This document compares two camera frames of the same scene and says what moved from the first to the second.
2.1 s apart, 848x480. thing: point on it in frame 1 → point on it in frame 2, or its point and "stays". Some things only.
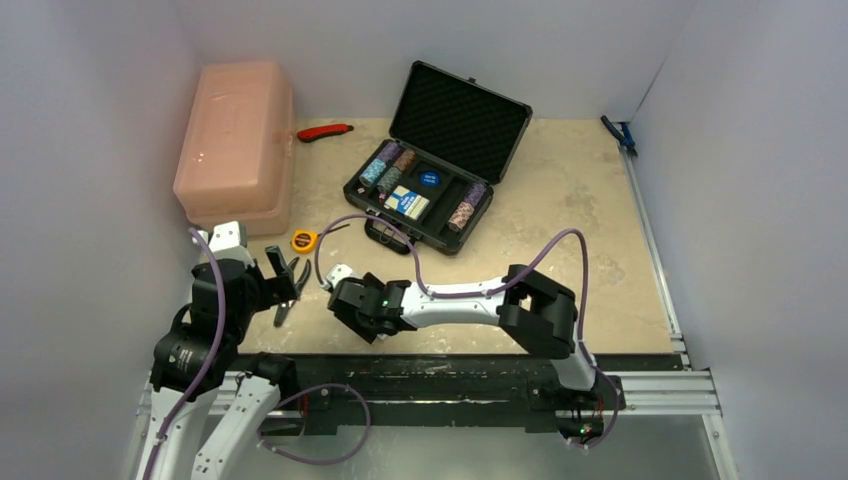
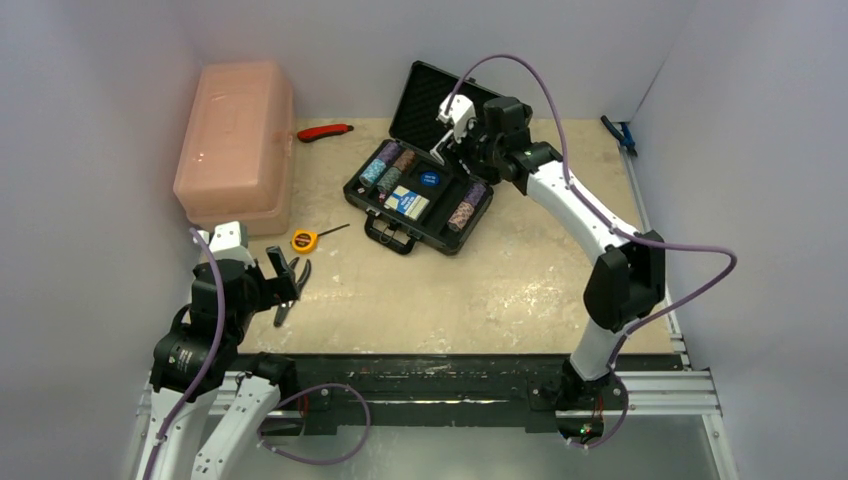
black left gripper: x=276 y=288 stays
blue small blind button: x=430 y=179 stays
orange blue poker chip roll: x=460 y=216 stays
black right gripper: x=351 y=304 → x=473 y=147
